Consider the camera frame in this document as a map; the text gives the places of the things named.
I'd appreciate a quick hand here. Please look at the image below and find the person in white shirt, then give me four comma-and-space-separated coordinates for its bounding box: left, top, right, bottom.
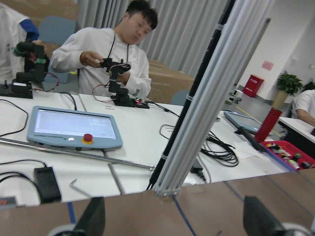
50, 0, 158, 98

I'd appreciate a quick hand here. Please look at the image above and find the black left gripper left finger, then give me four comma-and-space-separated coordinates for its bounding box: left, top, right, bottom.
49, 196, 106, 236

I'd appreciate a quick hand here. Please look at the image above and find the black stand bar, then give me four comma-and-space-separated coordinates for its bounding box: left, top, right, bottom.
234, 126, 267, 152

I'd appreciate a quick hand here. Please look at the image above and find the second small black robot arm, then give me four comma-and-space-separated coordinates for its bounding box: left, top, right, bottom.
0, 42, 46, 99

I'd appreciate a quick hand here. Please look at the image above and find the cardboard box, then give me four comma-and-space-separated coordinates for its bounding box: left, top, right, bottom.
147, 59, 194, 105

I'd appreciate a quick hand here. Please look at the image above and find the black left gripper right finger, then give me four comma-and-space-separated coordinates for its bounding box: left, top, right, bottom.
243, 195, 313, 236

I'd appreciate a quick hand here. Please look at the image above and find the aluminium frame post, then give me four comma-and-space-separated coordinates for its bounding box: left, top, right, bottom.
153, 0, 275, 197

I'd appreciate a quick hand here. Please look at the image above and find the coiled black cable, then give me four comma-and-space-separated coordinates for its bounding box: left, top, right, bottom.
200, 131, 239, 168

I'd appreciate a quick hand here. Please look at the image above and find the red parts tray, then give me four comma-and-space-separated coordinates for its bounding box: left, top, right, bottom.
260, 140, 315, 171

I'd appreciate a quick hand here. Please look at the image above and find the small allen key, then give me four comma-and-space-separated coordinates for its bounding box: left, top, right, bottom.
69, 178, 93, 198

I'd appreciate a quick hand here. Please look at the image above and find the seated person in white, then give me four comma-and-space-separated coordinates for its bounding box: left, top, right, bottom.
291, 89, 315, 127

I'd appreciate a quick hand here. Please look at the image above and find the red thermos bottle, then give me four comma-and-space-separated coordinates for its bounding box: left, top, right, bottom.
254, 107, 282, 143

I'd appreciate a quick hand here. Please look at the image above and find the teach pendant tablet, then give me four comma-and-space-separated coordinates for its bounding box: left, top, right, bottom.
27, 106, 123, 150
223, 111, 261, 134

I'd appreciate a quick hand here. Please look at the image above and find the black power adapter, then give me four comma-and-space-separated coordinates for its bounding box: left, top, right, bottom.
33, 167, 62, 204
190, 159, 206, 182

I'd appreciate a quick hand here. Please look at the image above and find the red fire cabinet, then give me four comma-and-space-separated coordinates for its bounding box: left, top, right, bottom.
243, 75, 264, 97

